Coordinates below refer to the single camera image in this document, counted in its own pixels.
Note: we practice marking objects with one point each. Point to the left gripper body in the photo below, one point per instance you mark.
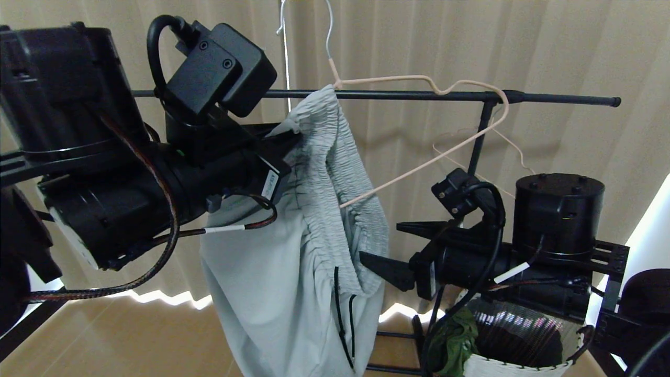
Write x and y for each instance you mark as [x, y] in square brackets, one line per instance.
[131, 204]

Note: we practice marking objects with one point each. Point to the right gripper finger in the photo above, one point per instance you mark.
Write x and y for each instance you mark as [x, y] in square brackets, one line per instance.
[426, 229]
[392, 272]

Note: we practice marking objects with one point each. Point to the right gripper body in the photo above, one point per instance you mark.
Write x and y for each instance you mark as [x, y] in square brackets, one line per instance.
[471, 262]

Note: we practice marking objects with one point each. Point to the green garment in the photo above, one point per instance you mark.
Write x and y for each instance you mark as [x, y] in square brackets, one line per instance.
[453, 340]

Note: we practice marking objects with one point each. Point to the pink clothes hanger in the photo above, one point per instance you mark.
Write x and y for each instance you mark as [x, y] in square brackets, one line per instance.
[382, 79]
[518, 150]

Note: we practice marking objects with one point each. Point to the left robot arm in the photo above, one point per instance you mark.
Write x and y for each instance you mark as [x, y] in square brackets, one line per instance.
[57, 89]

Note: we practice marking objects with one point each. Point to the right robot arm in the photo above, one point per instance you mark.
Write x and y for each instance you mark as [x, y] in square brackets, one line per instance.
[557, 214]

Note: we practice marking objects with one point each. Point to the white laundry basket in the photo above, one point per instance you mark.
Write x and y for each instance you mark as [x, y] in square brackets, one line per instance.
[523, 366]

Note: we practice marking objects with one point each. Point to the black clothes rack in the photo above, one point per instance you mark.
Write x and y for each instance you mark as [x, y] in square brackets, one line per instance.
[549, 98]

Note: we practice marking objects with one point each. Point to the beige curtain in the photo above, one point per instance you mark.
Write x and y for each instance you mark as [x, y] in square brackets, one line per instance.
[471, 31]

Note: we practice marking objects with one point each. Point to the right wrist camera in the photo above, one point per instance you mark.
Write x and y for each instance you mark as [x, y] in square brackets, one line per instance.
[458, 193]

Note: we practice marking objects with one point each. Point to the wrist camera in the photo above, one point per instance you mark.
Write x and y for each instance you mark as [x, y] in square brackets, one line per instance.
[458, 193]
[220, 68]

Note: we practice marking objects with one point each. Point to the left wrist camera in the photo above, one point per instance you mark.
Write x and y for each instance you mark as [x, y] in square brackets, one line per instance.
[220, 68]

